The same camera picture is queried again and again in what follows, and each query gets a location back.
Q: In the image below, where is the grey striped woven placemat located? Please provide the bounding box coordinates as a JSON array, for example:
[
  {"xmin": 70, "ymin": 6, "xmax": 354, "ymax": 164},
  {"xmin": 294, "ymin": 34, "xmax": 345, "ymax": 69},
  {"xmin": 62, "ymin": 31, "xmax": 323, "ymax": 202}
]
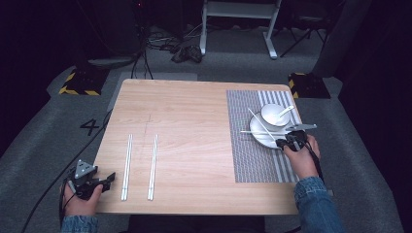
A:
[{"xmin": 225, "ymin": 89, "xmax": 305, "ymax": 184}]

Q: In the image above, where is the white metal stand frame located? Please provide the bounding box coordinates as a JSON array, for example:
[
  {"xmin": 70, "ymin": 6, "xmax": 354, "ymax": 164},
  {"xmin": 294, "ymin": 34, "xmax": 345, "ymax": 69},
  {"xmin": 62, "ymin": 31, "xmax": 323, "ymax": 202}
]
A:
[{"xmin": 199, "ymin": 0, "xmax": 284, "ymax": 60}]

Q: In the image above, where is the person's left hand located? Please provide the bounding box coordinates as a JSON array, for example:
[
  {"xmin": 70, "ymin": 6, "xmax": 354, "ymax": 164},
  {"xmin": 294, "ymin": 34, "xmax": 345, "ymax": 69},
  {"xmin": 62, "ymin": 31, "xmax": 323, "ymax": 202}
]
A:
[{"xmin": 60, "ymin": 183, "xmax": 103, "ymax": 217}]

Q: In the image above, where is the white bowl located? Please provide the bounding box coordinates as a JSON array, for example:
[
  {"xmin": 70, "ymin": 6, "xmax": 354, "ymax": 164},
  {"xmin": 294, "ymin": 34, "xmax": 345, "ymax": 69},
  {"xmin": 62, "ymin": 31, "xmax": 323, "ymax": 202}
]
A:
[{"xmin": 259, "ymin": 103, "xmax": 292, "ymax": 129}]

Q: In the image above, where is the black yellow striped stand base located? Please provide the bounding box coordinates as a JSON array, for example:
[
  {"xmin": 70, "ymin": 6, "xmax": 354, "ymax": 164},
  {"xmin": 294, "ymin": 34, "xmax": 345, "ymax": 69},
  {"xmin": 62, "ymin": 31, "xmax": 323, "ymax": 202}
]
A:
[
  {"xmin": 288, "ymin": 72, "xmax": 332, "ymax": 100},
  {"xmin": 58, "ymin": 67, "xmax": 111, "ymax": 97}
]

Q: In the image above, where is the white spoon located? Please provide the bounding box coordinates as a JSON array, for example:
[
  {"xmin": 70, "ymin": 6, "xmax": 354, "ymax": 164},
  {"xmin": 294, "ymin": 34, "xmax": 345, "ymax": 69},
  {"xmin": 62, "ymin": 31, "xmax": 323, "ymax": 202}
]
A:
[{"xmin": 274, "ymin": 105, "xmax": 295, "ymax": 120}]

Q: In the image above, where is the dark bundle of floor cables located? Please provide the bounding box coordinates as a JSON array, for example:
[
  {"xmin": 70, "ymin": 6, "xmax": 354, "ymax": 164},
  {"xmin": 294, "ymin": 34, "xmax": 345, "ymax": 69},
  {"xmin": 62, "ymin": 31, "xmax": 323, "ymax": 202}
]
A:
[{"xmin": 146, "ymin": 30, "xmax": 204, "ymax": 64}]

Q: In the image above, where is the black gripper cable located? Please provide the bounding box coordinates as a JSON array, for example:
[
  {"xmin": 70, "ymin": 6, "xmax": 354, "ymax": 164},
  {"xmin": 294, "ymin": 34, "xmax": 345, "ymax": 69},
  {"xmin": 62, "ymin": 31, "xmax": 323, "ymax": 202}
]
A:
[
  {"xmin": 302, "ymin": 139, "xmax": 326, "ymax": 185},
  {"xmin": 19, "ymin": 109, "xmax": 114, "ymax": 233}
]

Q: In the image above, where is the black tripod stand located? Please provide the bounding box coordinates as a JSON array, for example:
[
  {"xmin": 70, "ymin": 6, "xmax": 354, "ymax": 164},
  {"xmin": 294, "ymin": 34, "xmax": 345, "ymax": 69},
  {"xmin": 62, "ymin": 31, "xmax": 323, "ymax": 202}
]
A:
[{"xmin": 279, "ymin": 18, "xmax": 328, "ymax": 59}]

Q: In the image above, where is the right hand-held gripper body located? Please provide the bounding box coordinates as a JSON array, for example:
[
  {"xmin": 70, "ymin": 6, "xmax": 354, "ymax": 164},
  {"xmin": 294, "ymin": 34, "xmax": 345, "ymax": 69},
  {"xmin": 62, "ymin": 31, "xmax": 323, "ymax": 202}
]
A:
[{"xmin": 283, "ymin": 123, "xmax": 319, "ymax": 152}]

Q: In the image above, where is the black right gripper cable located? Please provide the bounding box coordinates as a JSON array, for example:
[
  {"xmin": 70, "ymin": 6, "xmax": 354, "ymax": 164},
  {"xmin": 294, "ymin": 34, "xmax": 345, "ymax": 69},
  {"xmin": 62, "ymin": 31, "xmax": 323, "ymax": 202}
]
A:
[{"xmin": 302, "ymin": 139, "xmax": 326, "ymax": 185}]

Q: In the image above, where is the person's right hand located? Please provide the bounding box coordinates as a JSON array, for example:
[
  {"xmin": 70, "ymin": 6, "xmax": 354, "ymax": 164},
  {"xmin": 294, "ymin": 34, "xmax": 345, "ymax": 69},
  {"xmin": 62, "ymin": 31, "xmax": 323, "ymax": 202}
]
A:
[{"xmin": 283, "ymin": 134, "xmax": 322, "ymax": 181}]

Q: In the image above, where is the grey curtain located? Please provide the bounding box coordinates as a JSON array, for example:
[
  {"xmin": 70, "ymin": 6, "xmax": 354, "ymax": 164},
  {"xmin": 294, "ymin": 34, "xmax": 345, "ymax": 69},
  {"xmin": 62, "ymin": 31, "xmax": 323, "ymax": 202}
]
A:
[{"xmin": 311, "ymin": 0, "xmax": 373, "ymax": 79}]

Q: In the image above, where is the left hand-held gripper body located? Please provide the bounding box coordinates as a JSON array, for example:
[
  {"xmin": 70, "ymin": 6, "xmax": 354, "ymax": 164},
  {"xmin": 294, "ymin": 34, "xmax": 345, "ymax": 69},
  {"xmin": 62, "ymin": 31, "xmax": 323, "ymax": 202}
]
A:
[{"xmin": 67, "ymin": 159, "xmax": 111, "ymax": 201}]

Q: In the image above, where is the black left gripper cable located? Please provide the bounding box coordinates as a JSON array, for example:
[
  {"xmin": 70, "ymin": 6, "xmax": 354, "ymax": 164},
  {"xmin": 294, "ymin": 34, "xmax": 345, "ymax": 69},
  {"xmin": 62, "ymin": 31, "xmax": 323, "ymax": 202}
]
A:
[{"xmin": 19, "ymin": 109, "xmax": 114, "ymax": 233}]

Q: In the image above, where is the white round plate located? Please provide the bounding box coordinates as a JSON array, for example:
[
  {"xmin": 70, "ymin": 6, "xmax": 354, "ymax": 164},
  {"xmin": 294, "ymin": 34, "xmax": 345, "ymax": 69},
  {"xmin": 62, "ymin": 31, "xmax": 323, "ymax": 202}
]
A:
[{"xmin": 249, "ymin": 111, "xmax": 296, "ymax": 150}]

